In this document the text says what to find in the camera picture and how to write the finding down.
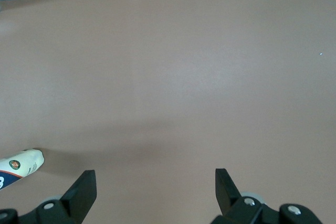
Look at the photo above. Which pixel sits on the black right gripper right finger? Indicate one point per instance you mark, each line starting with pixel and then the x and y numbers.
pixel 228 197

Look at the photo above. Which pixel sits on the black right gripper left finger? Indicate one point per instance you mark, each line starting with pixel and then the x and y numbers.
pixel 78 197

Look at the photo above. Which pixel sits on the white blue tennis ball can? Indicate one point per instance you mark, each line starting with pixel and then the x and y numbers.
pixel 23 163

